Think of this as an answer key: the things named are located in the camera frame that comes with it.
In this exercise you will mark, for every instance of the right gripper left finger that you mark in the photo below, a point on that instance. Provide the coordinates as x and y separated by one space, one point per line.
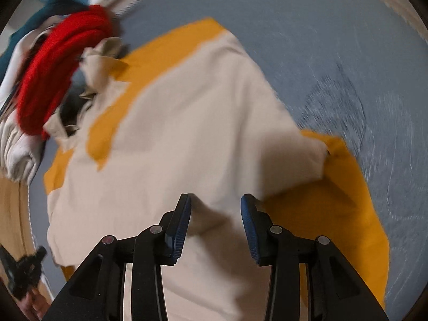
175 225

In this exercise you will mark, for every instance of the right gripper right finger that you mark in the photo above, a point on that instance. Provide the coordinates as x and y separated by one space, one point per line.
257 225

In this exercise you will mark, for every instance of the beige and yellow hooded jacket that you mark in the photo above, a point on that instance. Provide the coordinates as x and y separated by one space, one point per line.
190 112

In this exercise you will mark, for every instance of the person's left hand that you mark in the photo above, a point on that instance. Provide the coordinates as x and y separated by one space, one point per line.
34 305

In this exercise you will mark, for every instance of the white folded quilt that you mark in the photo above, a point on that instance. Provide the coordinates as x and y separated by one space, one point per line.
20 153

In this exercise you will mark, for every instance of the red folded blanket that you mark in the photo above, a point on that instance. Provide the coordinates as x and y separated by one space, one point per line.
48 77

